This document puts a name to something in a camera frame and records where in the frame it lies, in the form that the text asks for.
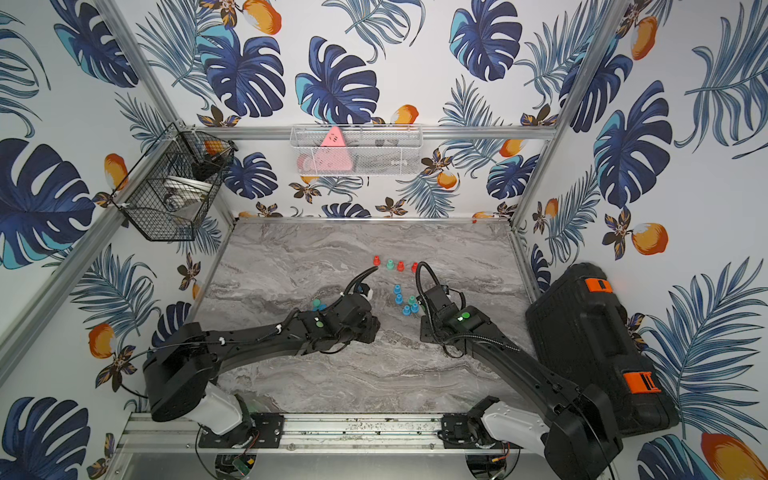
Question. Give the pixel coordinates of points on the black plastic tool case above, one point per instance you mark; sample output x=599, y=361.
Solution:
x=578, y=330

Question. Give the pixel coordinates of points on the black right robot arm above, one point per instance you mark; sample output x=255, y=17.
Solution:
x=573, y=428

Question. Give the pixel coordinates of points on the pink triangular object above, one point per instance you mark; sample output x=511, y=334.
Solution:
x=332, y=156

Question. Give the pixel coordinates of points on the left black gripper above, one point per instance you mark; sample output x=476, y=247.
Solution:
x=369, y=324

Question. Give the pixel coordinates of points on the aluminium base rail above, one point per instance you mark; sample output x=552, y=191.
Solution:
x=384, y=433

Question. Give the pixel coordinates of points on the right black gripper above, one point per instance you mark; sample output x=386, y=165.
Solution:
x=424, y=334

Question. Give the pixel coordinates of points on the white items in wire basket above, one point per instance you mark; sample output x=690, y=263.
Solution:
x=185, y=198

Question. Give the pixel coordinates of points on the black wire basket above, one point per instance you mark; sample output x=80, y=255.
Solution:
x=183, y=172

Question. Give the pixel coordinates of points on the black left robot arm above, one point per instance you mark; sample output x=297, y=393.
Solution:
x=181, y=371

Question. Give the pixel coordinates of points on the clear wall shelf basket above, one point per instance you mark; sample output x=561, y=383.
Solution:
x=376, y=149

